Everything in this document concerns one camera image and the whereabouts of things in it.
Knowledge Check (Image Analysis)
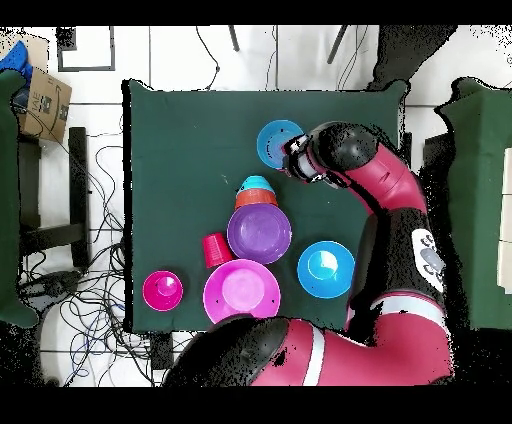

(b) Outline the grey black equipment base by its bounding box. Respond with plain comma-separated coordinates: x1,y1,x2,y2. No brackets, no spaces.
19,269,83,309

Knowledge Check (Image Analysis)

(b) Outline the large pink bowl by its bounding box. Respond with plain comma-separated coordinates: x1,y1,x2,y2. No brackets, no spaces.
202,258,282,326

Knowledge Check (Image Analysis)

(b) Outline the black floor cable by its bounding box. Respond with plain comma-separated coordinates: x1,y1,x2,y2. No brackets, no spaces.
194,25,222,92

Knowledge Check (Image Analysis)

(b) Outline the white box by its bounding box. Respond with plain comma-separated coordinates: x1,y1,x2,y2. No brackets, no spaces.
496,146,512,295

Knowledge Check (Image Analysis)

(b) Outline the small crimson bowl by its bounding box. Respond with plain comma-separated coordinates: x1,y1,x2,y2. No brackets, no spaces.
142,270,185,313

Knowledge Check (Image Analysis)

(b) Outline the dark green table cloth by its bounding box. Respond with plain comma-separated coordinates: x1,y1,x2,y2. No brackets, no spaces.
121,78,411,333

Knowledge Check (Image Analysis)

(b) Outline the cardboard box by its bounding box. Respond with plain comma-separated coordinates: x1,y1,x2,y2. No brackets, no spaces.
17,67,73,144

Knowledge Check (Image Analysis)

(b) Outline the green cloth covered table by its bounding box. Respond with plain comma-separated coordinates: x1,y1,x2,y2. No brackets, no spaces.
0,69,39,329
433,77,512,331

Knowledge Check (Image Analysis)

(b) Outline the black square floor frame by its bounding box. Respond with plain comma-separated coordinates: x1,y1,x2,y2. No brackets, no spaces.
56,26,116,73

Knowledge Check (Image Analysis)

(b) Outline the black wooden bench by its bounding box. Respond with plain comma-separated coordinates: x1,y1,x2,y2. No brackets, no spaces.
17,126,91,269

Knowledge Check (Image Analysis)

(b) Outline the red cup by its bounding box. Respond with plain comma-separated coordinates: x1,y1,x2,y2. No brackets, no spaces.
201,232,234,269

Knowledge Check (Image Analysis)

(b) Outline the deep blue bowl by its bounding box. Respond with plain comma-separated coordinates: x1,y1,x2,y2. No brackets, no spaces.
296,240,356,300

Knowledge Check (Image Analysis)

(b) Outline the blue bag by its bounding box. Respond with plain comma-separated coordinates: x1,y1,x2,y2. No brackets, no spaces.
0,39,34,81

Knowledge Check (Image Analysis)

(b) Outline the orange bowl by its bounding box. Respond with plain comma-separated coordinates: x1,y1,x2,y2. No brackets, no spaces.
234,188,279,210

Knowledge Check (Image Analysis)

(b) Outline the wide purple bowl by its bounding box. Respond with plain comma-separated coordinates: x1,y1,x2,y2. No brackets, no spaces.
226,202,293,266

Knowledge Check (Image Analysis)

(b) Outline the flat-bottomed blue bowl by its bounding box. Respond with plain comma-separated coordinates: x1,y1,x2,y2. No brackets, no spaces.
256,119,305,171

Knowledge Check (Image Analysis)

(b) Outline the person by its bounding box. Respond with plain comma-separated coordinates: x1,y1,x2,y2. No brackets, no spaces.
365,25,459,93

